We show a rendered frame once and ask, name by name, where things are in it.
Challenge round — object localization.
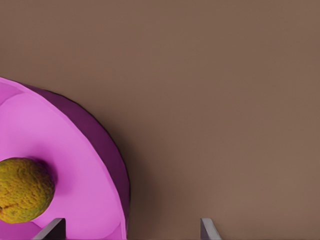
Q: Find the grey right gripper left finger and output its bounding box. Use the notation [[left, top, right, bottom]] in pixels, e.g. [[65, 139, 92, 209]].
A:
[[31, 217, 67, 240]]

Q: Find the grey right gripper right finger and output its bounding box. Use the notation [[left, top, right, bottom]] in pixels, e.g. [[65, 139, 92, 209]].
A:
[[200, 217, 222, 240]]

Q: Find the pink plate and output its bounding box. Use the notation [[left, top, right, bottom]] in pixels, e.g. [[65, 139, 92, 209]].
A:
[[0, 76, 131, 240]]

